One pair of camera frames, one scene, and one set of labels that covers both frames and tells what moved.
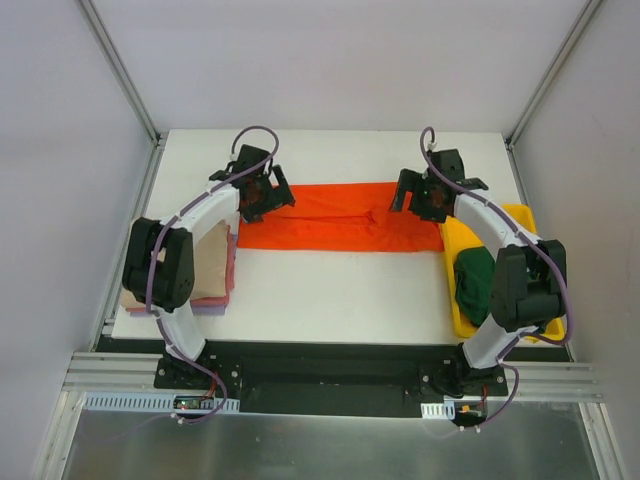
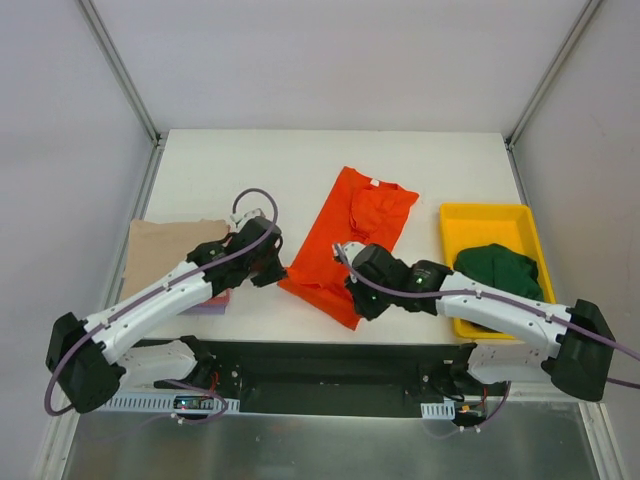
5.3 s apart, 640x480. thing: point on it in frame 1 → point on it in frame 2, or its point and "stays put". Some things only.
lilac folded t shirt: [196, 310] stays put
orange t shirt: [342, 217] → [358, 209]
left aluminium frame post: [87, 7] stays put
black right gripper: [409, 195] → [358, 293]
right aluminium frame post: [551, 74] stays put
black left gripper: [275, 196] → [270, 270]
